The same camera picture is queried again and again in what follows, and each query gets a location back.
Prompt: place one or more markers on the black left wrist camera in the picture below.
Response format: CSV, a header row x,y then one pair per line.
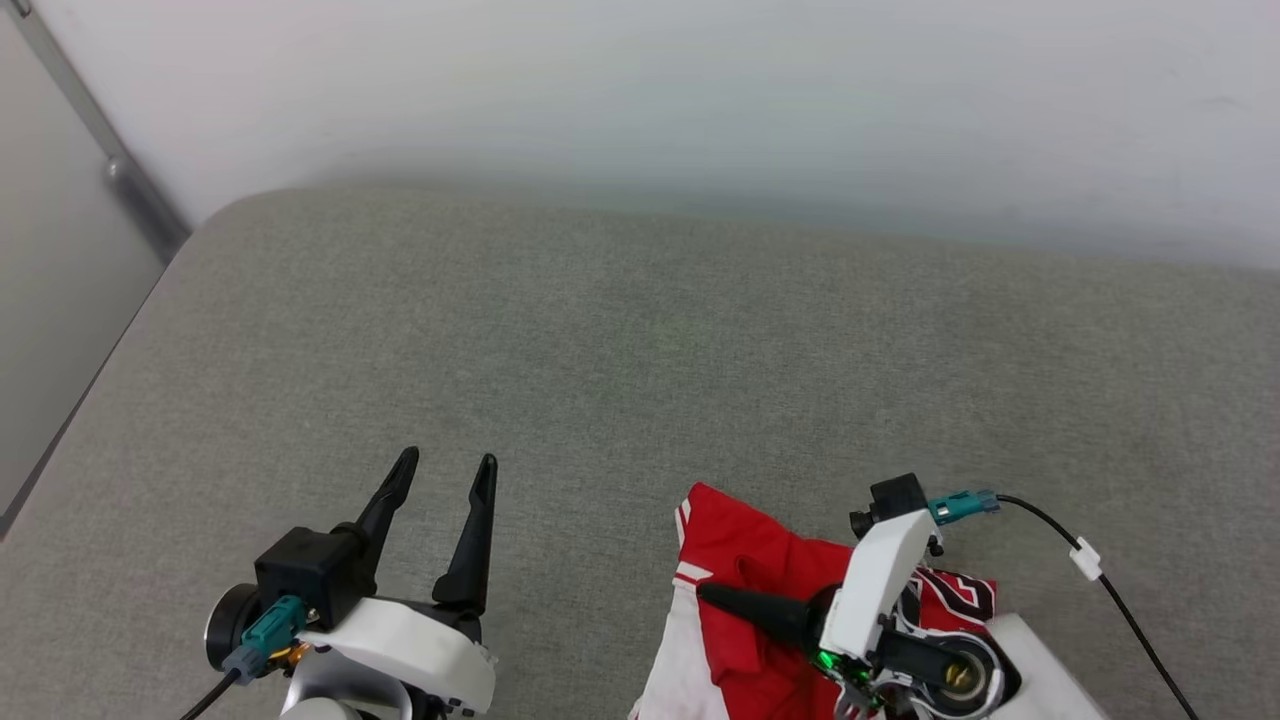
x,y
310,570

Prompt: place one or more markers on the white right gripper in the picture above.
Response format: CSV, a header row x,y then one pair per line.
x,y
880,580

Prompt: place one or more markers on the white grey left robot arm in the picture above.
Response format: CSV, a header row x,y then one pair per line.
x,y
330,692

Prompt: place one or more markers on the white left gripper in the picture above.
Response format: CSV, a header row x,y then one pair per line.
x,y
420,640

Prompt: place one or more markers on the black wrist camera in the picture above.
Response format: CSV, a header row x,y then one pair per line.
x,y
895,497
310,570

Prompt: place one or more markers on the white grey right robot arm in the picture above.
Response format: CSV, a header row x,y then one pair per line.
x,y
1040,670

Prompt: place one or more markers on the grey metal wall strip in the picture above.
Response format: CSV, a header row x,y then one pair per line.
x,y
130,185

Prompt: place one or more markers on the red and white jersey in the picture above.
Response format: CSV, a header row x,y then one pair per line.
x,y
745,560

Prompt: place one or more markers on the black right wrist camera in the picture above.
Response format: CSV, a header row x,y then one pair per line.
x,y
895,497

